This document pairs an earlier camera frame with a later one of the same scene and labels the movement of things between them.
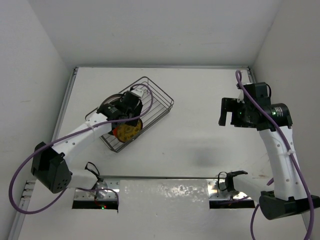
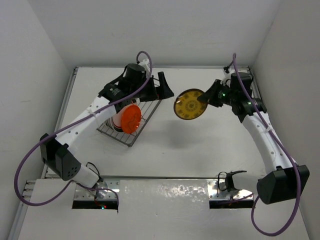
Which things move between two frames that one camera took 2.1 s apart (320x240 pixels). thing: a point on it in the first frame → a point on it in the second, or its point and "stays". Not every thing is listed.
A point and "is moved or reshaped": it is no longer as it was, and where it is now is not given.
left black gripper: [136, 111] → [164, 92]
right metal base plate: [217, 191] stays
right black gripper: [229, 104] → [210, 96]
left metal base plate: [103, 190] stays
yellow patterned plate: [126, 132] → [187, 106]
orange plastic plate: [115, 132] is moved or reshaped
